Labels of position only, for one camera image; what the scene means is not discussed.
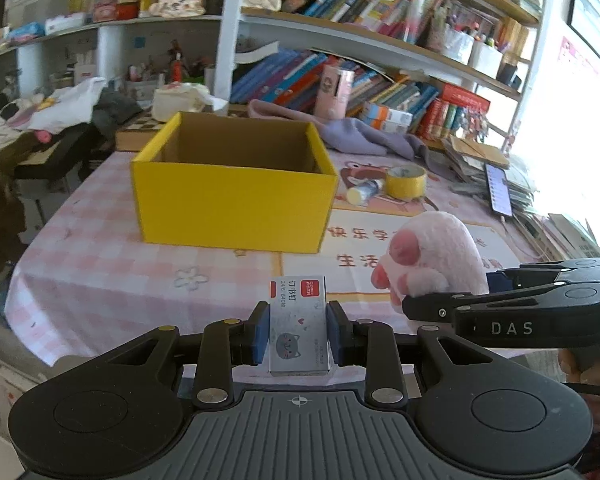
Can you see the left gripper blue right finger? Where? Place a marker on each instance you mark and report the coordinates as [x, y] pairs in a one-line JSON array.
[[371, 345]]

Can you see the white shirt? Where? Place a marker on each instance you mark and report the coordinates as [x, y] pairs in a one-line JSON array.
[[69, 107]]

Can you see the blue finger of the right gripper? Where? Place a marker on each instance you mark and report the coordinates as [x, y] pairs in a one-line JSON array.
[[524, 277], [434, 307]]

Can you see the pink plush paw toy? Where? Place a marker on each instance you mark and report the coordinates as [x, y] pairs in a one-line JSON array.
[[433, 253]]

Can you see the red dictionary book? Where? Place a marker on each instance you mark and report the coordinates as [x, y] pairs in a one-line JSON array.
[[461, 97]]

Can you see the white bookshelf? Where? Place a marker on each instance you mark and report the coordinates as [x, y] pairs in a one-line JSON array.
[[245, 54]]

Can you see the chessboard box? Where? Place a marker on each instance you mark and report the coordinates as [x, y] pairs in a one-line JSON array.
[[141, 130]]

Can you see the orange blue white box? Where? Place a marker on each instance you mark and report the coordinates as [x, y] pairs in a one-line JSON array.
[[386, 119]]

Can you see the right hand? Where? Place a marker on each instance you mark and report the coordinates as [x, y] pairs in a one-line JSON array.
[[591, 376]]

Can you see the pink cylinder device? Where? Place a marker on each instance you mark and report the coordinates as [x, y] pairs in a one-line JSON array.
[[333, 95]]

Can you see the small staples box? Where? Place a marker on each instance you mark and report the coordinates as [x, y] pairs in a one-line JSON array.
[[298, 329]]

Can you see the smartphone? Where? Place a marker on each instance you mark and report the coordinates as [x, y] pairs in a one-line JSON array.
[[498, 191]]

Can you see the purple pink cloth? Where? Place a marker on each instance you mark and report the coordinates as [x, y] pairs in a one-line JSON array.
[[352, 136]]

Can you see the yellow cardboard box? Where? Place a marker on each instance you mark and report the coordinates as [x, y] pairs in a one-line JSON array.
[[235, 183]]

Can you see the yellow tape roll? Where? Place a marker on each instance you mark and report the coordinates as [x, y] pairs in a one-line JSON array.
[[406, 182]]

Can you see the pink checkered tablecloth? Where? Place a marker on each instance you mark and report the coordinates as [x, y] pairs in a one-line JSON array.
[[88, 282]]

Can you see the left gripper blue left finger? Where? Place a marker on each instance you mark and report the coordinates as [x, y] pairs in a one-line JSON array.
[[225, 345]]

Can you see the stack of papers books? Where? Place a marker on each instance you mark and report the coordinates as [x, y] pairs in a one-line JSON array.
[[552, 236]]

